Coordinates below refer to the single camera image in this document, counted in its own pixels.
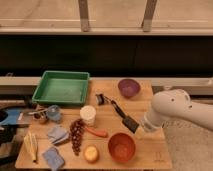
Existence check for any black eraser block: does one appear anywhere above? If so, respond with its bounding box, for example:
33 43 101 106
122 116 139 133

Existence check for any red bowl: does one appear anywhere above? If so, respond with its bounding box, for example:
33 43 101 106
108 133 136 163

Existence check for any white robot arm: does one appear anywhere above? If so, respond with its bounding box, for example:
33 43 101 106
141 89 213 132

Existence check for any purple bowl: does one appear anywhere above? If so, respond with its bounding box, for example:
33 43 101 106
118 79 141 98

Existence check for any white cup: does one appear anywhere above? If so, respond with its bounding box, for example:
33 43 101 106
80 105 96 126

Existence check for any orange carrot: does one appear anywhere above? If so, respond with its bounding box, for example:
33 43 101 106
85 126 108 138

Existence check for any dark grape bunch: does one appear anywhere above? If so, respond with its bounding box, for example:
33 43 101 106
70 119 85 156

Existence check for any green plastic tray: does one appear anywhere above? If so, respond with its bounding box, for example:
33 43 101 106
32 71 90 106

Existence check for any blue glass cup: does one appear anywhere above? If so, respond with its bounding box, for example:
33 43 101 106
46 105 62 122

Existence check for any yellow apple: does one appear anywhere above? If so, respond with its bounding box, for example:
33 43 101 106
83 145 99 163

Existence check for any blue folded cloth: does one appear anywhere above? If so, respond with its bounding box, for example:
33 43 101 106
47 125 69 145

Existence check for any small brown toy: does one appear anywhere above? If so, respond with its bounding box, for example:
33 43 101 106
29 109 48 124

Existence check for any blue sponge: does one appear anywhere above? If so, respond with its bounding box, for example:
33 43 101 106
42 147 64 171

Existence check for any blue device at left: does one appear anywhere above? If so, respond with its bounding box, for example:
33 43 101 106
0 108 30 126

